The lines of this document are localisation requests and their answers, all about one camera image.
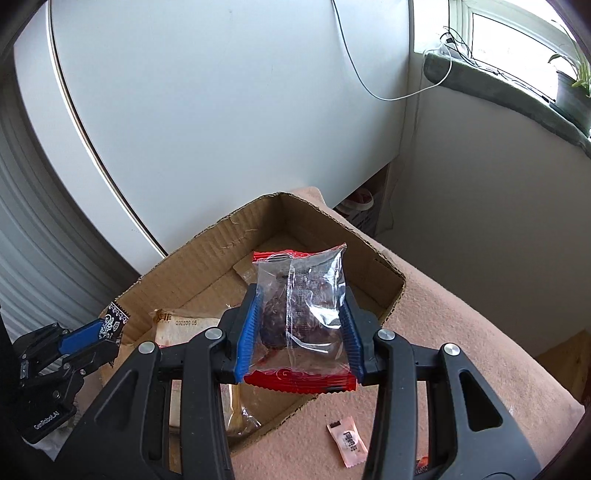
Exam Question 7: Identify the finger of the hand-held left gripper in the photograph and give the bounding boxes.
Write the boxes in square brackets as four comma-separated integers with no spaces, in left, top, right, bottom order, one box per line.
[65,342,118,374]
[60,318,109,355]

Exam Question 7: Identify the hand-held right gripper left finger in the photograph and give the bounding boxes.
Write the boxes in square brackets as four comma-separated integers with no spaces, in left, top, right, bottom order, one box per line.
[69,284,264,480]

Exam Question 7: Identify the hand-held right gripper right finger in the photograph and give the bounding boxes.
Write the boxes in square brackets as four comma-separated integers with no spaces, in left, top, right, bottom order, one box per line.
[339,286,539,480]

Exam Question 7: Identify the green black snack packet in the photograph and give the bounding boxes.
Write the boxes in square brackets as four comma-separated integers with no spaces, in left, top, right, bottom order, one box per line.
[99,300,131,346]

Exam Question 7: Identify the clear bread packet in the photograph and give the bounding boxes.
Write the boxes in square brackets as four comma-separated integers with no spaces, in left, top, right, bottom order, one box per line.
[148,308,259,437]

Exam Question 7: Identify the brown cardboard box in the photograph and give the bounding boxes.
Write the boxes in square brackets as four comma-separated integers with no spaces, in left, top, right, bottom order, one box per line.
[100,191,407,457]

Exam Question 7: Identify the pink sachet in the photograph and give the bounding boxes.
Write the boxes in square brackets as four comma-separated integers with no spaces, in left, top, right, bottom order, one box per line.
[326,415,368,467]

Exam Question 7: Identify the red white shoe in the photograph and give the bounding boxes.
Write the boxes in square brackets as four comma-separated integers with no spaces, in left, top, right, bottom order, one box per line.
[337,189,376,215]

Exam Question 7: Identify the white cabinet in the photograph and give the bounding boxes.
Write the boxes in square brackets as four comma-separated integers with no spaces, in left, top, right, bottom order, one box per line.
[14,0,416,259]

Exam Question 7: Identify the grey windowsill cloth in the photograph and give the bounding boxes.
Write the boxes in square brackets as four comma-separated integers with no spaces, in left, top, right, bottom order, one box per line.
[424,51,591,158]

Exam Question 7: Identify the potted spider plant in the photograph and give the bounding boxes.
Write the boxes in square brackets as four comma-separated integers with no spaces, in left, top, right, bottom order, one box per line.
[547,51,591,132]

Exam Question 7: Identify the white framed window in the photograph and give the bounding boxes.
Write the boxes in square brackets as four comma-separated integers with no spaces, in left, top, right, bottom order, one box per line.
[448,0,583,100]

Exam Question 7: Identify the white cable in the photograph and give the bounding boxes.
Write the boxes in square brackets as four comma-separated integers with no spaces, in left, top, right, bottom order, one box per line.
[330,0,455,100]

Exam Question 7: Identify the black cables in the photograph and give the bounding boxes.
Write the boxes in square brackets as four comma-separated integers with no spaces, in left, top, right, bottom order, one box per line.
[438,25,555,100]

